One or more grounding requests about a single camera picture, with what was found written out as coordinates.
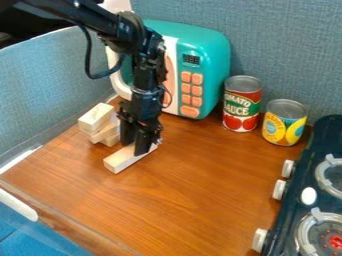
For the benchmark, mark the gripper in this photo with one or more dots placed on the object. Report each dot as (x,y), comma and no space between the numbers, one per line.
(146,106)

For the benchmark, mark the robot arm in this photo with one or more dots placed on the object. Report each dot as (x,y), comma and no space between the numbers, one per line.
(113,23)

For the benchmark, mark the long rectangular wooden block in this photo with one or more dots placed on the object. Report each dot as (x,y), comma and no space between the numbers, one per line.
(122,160)

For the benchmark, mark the pale wooden block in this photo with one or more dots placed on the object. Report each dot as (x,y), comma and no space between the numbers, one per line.
(95,116)

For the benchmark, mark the toy microwave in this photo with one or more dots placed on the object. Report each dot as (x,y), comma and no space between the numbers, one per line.
(202,63)

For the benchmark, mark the red can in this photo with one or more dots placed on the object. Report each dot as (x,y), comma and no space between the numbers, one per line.
(241,106)

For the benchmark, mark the yellow can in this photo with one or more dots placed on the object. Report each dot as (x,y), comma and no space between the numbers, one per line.
(284,126)

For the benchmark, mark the toy stove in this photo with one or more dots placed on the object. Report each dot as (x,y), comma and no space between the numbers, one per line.
(311,190)

